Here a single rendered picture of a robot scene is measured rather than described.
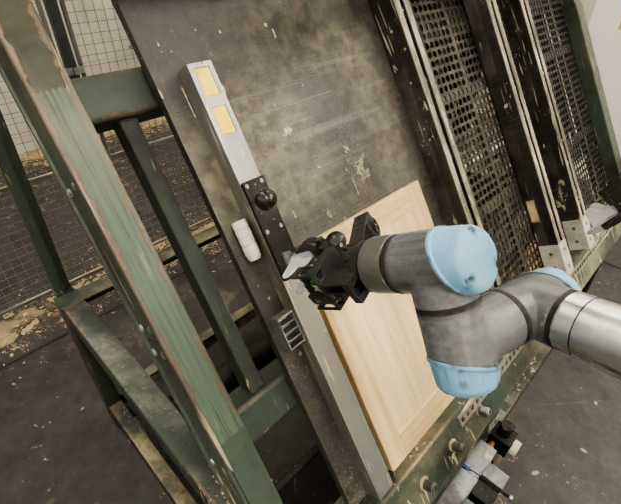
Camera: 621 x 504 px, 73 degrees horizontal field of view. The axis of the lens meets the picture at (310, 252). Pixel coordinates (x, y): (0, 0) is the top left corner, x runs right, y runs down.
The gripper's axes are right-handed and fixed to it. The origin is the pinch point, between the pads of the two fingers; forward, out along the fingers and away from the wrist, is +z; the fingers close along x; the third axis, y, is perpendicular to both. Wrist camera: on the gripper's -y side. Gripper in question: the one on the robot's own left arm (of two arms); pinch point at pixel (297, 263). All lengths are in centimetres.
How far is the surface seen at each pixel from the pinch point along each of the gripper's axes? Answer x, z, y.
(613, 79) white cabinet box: 162, 61, -382
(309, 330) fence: 14.8, 8.1, 3.6
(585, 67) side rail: 59, 10, -178
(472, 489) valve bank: 79, 5, 2
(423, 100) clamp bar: 4, 6, -62
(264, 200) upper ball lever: -12.5, -3.3, -1.2
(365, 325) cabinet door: 28.0, 10.6, -8.2
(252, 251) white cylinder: -4.4, 9.3, 0.5
